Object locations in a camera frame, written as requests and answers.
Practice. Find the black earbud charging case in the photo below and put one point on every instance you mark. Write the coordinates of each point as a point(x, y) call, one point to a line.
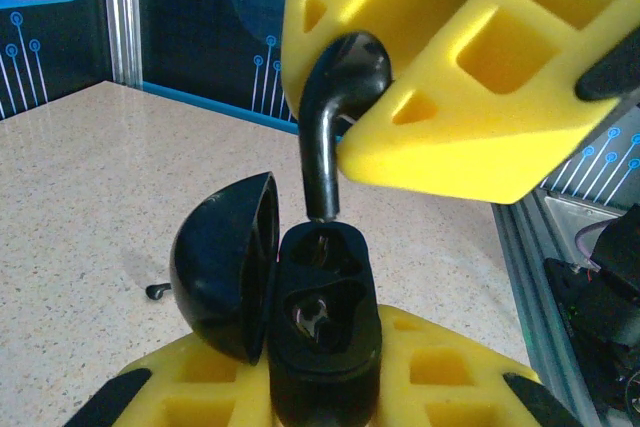
point(325, 382)

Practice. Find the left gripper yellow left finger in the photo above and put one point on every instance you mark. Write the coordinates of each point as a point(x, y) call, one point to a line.
point(250, 392)

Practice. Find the aluminium frame post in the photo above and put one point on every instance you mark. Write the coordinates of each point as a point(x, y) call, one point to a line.
point(122, 22)

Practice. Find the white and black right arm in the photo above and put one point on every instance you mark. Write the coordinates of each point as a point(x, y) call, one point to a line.
point(615, 297)

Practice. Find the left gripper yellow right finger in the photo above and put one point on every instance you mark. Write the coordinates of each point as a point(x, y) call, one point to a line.
point(395, 387)

